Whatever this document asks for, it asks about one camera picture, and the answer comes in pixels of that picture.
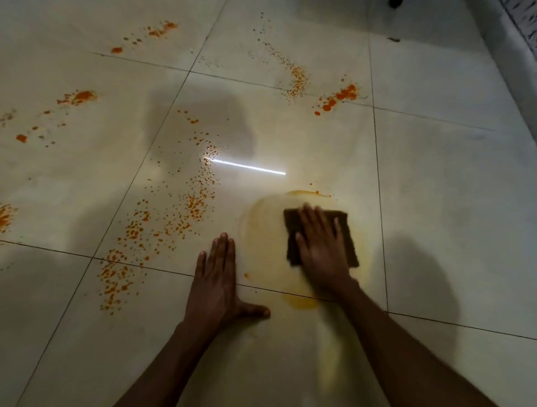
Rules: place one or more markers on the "person's right hand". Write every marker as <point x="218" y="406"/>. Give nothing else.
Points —
<point x="325" y="255"/>

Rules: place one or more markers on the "person's left hand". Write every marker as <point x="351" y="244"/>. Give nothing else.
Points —
<point x="214" y="293"/>

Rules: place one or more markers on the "brown-green scrub pad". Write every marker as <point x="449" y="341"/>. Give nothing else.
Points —
<point x="291" y="219"/>

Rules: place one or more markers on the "person's left forearm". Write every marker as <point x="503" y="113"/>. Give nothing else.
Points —
<point x="168" y="373"/>

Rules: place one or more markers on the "person's right forearm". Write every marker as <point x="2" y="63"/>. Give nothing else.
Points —
<point x="398" y="356"/>

